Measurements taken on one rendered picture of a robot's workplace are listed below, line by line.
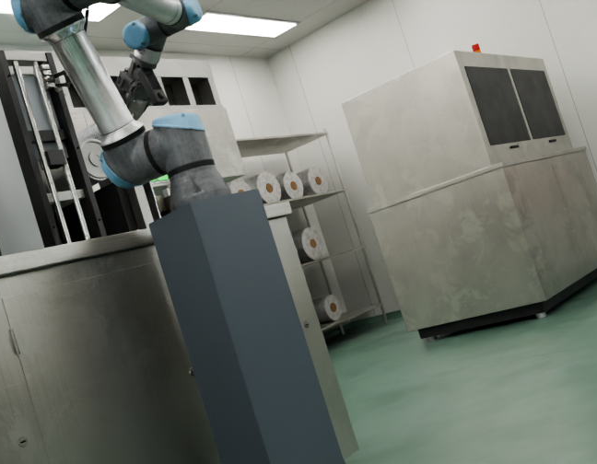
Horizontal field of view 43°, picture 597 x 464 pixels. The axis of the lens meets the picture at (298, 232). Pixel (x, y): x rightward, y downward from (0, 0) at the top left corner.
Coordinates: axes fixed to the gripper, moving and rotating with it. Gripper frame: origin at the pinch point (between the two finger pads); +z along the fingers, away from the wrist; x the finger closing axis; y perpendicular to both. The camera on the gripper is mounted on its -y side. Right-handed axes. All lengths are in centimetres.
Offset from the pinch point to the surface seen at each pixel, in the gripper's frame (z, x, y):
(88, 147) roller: 6.8, 14.6, -1.5
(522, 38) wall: -23, -449, 65
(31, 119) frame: -5.9, 39.9, -5.8
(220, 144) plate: 27, -78, 25
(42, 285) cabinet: 11, 60, -48
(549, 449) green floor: 22, -42, -147
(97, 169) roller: 11.2, 14.1, -6.8
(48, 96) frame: -8.7, 31.1, 1.1
